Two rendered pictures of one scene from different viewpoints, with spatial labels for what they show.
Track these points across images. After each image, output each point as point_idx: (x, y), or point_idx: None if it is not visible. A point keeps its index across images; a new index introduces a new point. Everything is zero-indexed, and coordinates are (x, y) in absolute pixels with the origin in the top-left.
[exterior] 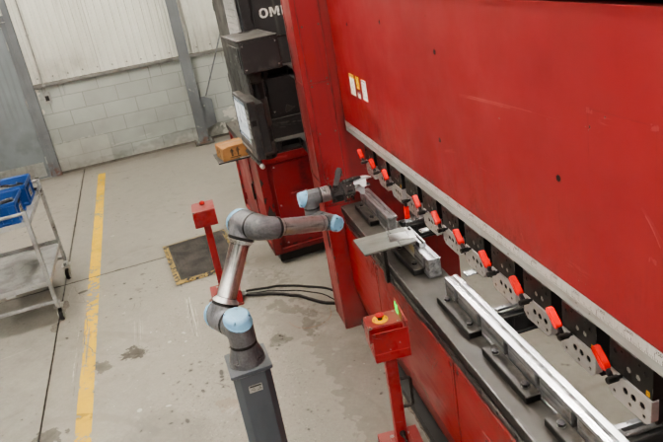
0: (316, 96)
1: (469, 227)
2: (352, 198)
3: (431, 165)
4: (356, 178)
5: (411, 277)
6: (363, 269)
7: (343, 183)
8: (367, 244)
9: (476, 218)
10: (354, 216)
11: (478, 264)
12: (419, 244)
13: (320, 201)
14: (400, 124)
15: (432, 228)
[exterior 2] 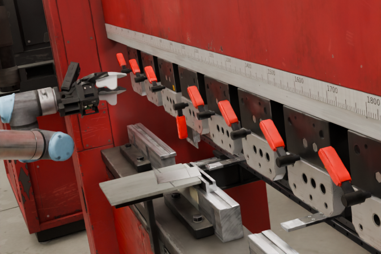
0: None
1: (294, 110)
2: (95, 111)
3: (218, 14)
4: (101, 75)
5: (192, 242)
6: (129, 241)
7: (79, 83)
8: (120, 187)
9: (309, 82)
10: (117, 161)
11: (317, 190)
12: (206, 185)
13: (37, 113)
14: None
15: (224, 143)
